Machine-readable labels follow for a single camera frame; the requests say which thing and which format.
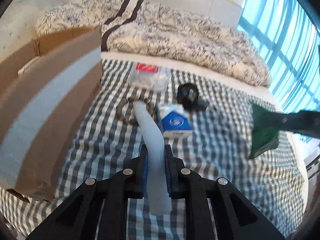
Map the green card pack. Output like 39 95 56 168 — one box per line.
249 103 279 159

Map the grey strip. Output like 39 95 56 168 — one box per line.
133 101 171 216

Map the blue Vinda tissue pack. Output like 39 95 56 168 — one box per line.
156 103 193 139

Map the dark bead bracelet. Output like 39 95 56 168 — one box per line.
115 96 157 125

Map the black round object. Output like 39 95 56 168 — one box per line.
177 83 209 112

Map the brown cardboard box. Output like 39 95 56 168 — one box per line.
1 27 103 203

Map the clear bag red label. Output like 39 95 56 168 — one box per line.
129 63 170 92

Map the floral patterned duvet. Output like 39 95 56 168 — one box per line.
35 0 271 87

